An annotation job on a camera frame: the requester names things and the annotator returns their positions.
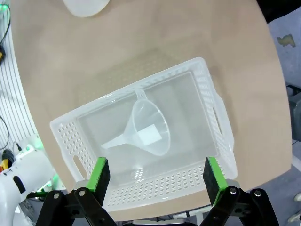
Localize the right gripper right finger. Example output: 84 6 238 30
199 156 280 226

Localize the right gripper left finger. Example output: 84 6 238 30
35 157 118 226

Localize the translucent plastic funnel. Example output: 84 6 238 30
101 89 171 157

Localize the translucent conical flask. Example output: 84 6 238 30
61 0 111 17

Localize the white perforated plastic tray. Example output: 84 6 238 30
49 56 238 211

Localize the white box with green light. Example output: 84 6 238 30
16 137 44 163

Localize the black chair base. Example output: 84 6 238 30
285 84 301 144

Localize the thin black cable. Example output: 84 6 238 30
0 115 11 151
0 4 12 48

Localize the white slotted base plate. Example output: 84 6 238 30
0 22 44 151

